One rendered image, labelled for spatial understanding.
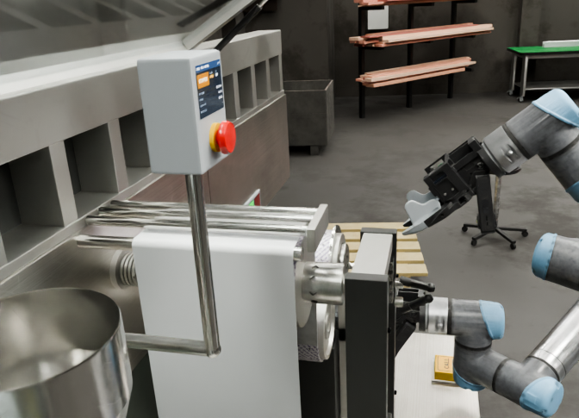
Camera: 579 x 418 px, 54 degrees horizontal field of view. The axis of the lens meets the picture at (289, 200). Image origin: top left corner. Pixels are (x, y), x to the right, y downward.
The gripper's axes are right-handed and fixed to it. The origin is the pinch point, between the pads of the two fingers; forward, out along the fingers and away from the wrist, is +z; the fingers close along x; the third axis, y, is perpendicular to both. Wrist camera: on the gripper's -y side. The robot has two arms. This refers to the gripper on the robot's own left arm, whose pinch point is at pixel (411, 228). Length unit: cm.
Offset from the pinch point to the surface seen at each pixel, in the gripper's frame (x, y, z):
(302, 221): 30.1, 18.8, 2.5
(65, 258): 40, 37, 30
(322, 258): 6.8, 7.2, 14.9
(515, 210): -369, -147, 30
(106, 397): 75, 25, 3
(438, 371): -11.2, -34.9, 20.4
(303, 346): 19.9, -0.5, 22.9
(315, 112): -531, 20, 151
